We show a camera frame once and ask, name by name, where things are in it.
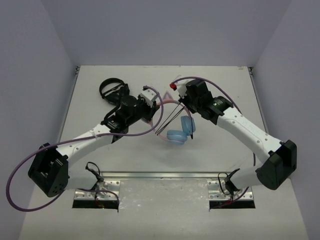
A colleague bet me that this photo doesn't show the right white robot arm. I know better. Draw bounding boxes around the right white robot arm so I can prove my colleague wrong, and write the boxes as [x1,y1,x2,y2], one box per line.
[170,77,297,195]

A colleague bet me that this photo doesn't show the black headphones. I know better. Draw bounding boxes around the black headphones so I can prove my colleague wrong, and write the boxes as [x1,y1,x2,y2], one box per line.
[99,77,130,106]

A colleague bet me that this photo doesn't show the thin black audio cable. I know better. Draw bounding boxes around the thin black audio cable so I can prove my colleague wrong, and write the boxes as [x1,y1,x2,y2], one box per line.
[156,101,196,140]

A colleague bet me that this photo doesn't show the right metal mounting bracket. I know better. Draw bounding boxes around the right metal mounting bracket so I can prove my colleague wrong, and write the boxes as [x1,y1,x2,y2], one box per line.
[207,178,254,202]

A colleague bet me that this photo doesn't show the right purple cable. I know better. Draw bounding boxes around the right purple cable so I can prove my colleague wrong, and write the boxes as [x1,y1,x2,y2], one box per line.
[172,76,257,201]

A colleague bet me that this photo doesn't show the small black base cable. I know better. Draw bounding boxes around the small black base cable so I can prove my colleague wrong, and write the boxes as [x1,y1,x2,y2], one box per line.
[85,161,105,182]

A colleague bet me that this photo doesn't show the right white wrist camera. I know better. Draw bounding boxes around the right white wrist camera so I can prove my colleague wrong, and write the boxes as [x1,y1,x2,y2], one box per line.
[169,75,190,98]

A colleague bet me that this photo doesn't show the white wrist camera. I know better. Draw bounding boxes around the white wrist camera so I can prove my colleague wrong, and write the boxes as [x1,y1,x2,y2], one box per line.
[169,75,190,98]
[139,85,160,107]

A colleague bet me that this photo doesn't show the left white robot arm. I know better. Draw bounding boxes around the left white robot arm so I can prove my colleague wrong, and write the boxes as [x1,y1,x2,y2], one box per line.
[28,93,159,198]

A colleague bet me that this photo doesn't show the left metal mounting bracket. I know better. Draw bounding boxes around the left metal mounting bracket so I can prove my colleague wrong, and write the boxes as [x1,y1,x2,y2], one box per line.
[73,179,121,203]

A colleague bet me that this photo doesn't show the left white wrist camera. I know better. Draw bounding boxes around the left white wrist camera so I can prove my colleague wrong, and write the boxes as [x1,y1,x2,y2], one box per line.
[139,85,160,107]

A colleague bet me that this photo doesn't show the pink blue cat-ear headphones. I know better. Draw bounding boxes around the pink blue cat-ear headphones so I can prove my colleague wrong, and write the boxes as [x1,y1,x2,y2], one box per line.
[153,91,196,145]

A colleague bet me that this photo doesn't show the metal mounting bracket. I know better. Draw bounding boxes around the metal mounting bracket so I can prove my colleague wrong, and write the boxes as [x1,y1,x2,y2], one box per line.
[73,179,121,203]
[207,178,254,202]

